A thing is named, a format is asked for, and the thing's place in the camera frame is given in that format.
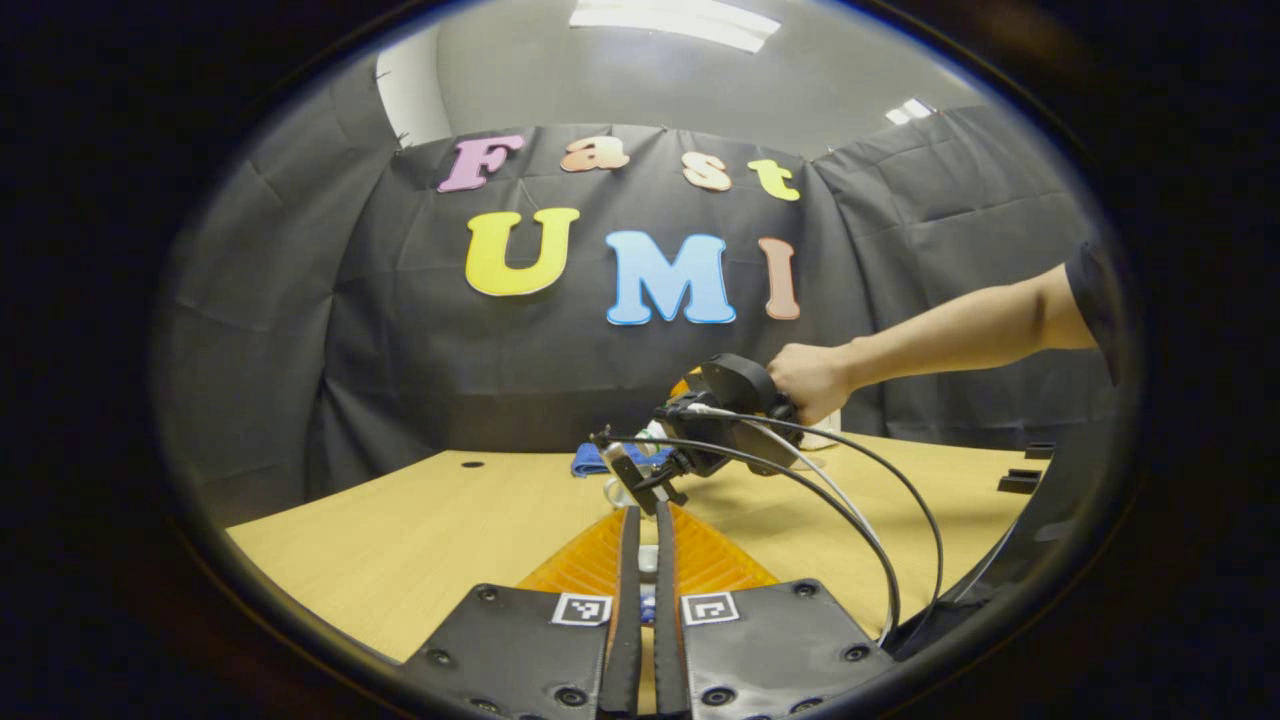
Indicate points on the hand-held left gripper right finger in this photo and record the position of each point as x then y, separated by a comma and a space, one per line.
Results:
668, 650

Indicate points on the white blue-patterned teacup lid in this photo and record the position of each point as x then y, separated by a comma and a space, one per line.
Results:
648, 560

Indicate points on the small ceiling light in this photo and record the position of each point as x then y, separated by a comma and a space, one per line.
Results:
910, 110

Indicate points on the black flat block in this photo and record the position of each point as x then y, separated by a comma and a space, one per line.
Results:
1040, 450
1020, 481

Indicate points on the round brown coaster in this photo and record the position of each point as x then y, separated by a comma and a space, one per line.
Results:
810, 462

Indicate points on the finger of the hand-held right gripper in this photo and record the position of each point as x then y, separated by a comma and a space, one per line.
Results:
688, 384

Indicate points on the blue towel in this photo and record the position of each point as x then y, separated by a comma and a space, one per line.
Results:
588, 460

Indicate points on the long ceiling light panel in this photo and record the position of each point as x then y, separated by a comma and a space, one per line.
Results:
675, 22

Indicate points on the white teacup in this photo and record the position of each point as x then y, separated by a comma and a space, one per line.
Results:
615, 492

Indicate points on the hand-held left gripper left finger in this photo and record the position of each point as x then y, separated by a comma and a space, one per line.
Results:
628, 650

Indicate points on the person's black shirt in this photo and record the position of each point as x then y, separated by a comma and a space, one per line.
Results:
1095, 300

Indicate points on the black backdrop cloth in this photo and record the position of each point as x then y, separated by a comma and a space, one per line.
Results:
400, 340

